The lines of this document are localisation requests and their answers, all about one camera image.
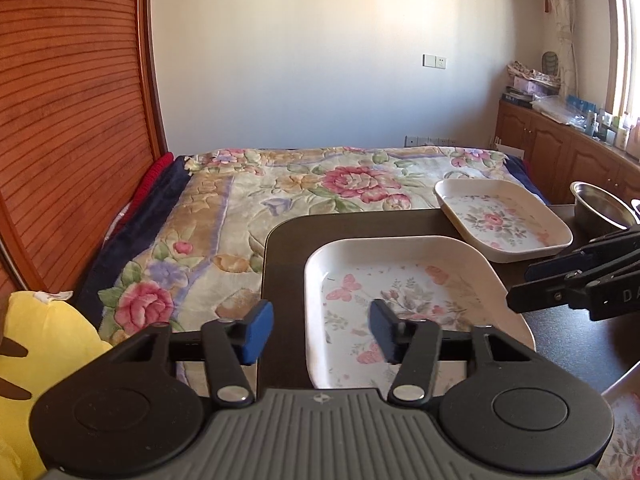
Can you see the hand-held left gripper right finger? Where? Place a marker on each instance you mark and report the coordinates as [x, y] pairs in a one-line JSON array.
[[382, 330]]

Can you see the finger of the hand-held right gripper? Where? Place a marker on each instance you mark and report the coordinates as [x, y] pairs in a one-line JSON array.
[[537, 297], [545, 268]]

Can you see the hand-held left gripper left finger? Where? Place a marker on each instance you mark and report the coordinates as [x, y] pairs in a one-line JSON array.
[[257, 330]]

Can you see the small floral rectangular plate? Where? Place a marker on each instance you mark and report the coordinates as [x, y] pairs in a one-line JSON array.
[[495, 222]]

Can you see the large floral rectangular plate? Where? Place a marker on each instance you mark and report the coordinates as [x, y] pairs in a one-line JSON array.
[[345, 270]]

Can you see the deep stainless steel bowl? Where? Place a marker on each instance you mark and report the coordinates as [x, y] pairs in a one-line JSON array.
[[597, 207]]

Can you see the wooden cabinet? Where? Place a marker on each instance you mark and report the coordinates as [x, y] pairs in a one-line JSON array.
[[555, 155]]

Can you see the floral melamine plate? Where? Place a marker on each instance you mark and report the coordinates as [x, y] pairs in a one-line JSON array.
[[625, 440]]

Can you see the floral blanket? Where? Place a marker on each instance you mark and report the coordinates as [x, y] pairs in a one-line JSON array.
[[300, 185]]

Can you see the row of small bottles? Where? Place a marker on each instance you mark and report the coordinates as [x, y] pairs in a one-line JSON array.
[[612, 127]]

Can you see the clear plastic bags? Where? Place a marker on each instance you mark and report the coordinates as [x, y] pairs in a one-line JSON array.
[[562, 110]]

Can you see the dark book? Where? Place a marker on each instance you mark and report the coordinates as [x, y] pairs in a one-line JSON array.
[[515, 96]]

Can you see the red knit cloth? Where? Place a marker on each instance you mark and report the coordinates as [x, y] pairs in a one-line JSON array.
[[145, 187]]

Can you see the purple box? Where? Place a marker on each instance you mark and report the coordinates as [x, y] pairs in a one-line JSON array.
[[535, 85]]

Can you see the patterned fabric bundle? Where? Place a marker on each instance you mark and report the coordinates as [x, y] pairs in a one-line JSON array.
[[530, 71]]

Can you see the grey oval fan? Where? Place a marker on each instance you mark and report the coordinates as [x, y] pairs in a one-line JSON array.
[[551, 62]]

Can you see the yellow plush pillow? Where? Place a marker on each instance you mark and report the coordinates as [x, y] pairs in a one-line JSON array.
[[35, 360]]

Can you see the window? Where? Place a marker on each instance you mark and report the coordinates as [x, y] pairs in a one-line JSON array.
[[625, 50]]

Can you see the patterned curtain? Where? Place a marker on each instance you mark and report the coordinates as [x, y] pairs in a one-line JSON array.
[[562, 20]]

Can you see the wooden slatted wardrobe door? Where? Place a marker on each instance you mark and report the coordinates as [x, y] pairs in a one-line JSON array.
[[75, 110]]

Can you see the wall socket strip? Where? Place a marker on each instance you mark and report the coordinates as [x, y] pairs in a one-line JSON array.
[[430, 140]]

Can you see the white wall switch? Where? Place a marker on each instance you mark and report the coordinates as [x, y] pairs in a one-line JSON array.
[[434, 61]]

